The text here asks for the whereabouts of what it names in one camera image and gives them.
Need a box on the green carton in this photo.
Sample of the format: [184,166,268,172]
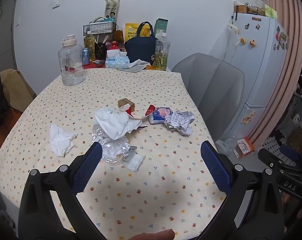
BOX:
[155,18,168,38]

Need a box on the pink curtain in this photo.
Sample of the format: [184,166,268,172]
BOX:
[249,0,302,143]

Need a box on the large white tissue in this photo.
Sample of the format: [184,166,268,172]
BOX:
[95,107,143,140]

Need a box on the crushed clear plastic bottle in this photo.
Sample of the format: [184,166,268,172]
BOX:
[91,125,138,165]

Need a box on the large clear water jug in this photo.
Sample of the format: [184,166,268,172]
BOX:
[57,34,87,86]

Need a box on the black wire basket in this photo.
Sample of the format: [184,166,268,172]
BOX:
[83,21,116,36]

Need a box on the blue tissue packet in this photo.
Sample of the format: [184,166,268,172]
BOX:
[148,106,173,125]

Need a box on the blue drink can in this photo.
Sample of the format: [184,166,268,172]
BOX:
[82,47,91,65]

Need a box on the black utensil holder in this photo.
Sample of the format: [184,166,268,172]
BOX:
[95,35,108,60]

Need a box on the green tea bottle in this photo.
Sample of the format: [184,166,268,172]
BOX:
[152,32,171,71]

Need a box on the printed paper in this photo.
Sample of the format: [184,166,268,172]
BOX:
[165,109,194,136]

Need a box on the green packet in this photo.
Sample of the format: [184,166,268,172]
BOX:
[264,4,278,19]

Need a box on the navy lunch bag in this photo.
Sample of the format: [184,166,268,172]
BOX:
[125,22,158,65]

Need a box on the white refrigerator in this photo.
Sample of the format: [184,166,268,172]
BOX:
[223,15,289,153]

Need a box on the white hanging cloth bag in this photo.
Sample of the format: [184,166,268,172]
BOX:
[208,22,240,63]

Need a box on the torn red white carton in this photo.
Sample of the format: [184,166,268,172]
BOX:
[120,104,156,133]

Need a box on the small white tissue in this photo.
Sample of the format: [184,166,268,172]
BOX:
[49,124,78,157]

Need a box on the folded white leaflet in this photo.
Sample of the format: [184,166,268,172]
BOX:
[123,59,151,73]

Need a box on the group of colourful fridge magnets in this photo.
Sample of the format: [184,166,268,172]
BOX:
[274,26,289,50]

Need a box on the clear plastic bag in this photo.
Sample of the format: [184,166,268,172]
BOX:
[215,136,238,157]

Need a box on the printed white paper bag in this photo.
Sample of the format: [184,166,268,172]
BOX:
[105,0,121,22]

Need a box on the yellow oil bottle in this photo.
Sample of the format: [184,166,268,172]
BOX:
[84,31,96,62]

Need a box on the wicker basket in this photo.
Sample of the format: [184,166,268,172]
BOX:
[233,1,249,14]

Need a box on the gold cluster magnet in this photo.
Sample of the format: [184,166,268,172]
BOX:
[241,111,256,125]

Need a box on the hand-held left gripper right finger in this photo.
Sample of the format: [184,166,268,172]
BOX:
[195,140,285,240]

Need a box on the floral tablecloth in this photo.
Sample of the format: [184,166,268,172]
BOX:
[0,67,227,240]

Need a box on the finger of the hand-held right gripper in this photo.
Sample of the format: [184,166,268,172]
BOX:
[280,144,302,167]
[258,148,302,174]

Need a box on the brown jacket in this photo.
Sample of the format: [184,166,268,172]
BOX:
[0,69,37,113]

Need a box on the orange white box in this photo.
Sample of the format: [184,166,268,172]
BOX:
[233,137,255,159]

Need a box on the blue tissue box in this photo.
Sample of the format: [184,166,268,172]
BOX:
[105,50,130,69]

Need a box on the person's left hand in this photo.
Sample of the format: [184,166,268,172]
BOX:
[126,229,176,240]

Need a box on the yellow snack packet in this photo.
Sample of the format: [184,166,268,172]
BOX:
[125,23,151,42]

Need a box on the small brown cardboard box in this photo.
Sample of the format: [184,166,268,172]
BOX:
[118,97,136,113]

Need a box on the white blister strip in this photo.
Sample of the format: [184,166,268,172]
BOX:
[121,152,146,172]

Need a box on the dark storage shelf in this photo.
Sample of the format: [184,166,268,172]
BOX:
[279,55,302,155]

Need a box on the small dark wire basket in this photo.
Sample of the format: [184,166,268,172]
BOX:
[246,5,266,17]

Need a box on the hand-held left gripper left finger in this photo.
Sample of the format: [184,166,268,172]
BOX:
[18,142,109,240]

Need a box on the grey chair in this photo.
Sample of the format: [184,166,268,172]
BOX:
[171,53,245,143]

